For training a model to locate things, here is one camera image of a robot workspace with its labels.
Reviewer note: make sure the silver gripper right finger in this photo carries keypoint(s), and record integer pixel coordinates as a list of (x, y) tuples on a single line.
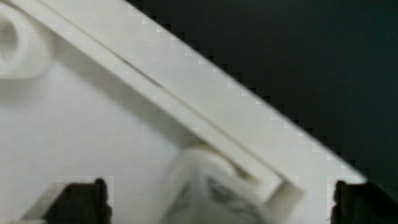
[(364, 204)]

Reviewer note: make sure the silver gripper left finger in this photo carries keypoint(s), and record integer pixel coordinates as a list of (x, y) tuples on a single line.
[(80, 206)]

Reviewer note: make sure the white leg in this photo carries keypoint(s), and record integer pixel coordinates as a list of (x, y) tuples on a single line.
[(208, 197)]

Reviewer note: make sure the white square table top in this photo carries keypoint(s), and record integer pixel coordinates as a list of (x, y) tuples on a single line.
[(115, 99)]

